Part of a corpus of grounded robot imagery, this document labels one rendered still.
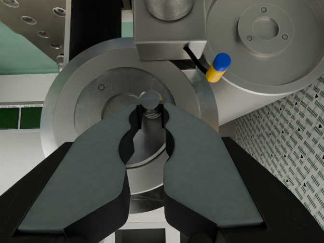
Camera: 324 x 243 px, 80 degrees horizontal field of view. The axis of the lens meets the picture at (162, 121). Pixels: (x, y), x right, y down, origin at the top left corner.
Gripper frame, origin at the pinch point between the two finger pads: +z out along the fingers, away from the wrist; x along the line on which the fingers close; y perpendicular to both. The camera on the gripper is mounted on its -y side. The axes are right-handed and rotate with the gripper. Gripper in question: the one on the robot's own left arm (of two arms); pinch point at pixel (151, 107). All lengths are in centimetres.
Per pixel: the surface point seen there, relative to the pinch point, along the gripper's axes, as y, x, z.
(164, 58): -1.8, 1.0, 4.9
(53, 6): -5.4, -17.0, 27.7
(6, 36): 22, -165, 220
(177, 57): -1.8, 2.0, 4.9
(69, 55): -1.5, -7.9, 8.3
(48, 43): 1.9, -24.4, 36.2
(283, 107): 6.2, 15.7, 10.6
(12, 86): 98, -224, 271
